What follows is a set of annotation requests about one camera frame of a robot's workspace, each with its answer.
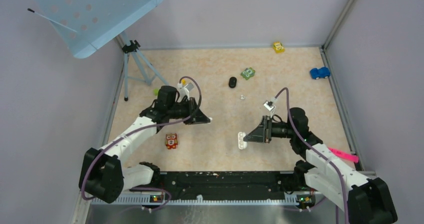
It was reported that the red owl toy block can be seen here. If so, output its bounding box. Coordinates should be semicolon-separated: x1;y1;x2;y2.
165;133;179;150

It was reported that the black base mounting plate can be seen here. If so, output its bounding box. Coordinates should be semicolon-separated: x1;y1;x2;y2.
130;171;320;207

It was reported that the white earbud charging case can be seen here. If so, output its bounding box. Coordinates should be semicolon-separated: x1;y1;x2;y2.
237;132;248;150

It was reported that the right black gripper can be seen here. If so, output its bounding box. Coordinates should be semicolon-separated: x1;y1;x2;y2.
244;115;296;143

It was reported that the green owl toy block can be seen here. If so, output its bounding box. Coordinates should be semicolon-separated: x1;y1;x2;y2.
240;67;256;81

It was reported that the blue toy car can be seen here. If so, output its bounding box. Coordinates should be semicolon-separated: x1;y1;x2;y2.
309;66;331;80

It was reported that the pink plastic block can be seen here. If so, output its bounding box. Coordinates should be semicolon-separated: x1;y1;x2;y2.
328;147;359;164

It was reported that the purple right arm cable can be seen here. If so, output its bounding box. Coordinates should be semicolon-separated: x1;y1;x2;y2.
273;87;351;224

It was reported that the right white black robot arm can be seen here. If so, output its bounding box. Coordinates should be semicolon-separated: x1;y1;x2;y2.
237;107;398;224

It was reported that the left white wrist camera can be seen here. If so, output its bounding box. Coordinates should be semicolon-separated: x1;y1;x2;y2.
177;82;195;99

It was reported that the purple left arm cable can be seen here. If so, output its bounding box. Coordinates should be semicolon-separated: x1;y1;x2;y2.
80;76;203;202

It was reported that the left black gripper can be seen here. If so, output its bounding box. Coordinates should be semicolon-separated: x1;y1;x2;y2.
167;97;210;125

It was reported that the black earbud charging case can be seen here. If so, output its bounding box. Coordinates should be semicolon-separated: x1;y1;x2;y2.
228;76;238;89

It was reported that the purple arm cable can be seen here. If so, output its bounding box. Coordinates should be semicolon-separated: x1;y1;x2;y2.
80;76;203;202
273;87;351;224

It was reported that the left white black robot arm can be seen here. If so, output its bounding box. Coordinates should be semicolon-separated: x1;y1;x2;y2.
78;85;211;204

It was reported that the light blue perforated board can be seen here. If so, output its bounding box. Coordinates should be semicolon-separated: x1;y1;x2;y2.
35;0;163;59

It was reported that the light blue tripod stand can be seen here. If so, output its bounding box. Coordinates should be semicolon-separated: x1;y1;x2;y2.
116;30;169;102

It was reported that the aluminium frame rail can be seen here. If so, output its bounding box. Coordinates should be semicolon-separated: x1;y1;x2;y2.
71;172;382;224

